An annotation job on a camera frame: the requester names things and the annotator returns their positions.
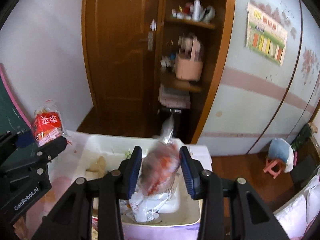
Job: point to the pink handled basket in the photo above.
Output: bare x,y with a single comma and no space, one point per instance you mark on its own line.
189,59

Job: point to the colourful wall poster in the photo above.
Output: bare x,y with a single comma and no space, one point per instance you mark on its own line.
265,35

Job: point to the cartoon printed tablecloth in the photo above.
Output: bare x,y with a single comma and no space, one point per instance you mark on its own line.
107,168

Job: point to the shelf top bottles clutter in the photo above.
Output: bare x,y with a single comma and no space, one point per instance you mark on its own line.
194,12

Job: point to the white pillow on bed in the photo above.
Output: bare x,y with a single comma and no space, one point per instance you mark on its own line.
298,215

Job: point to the small pink stool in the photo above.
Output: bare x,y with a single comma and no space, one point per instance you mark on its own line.
274,167

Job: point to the brown wooden door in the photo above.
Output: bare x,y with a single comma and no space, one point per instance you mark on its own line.
118,39

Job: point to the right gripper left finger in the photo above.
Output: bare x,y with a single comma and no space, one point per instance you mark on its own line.
71,216

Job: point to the green pineapple cake packet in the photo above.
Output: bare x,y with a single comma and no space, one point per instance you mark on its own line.
128,154

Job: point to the white red snack bag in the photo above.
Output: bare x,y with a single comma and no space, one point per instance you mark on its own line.
155,185

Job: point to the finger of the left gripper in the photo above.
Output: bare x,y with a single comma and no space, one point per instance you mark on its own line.
52,147
10,142

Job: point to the red pastry packet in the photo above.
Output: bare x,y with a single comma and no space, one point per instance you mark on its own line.
47,124

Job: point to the wooden corner shelf unit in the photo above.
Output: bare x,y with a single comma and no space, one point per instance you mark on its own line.
215,37

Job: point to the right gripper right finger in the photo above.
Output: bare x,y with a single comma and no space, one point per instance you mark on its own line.
251,218

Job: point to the green chalkboard pink frame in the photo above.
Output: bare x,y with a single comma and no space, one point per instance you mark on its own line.
14,120

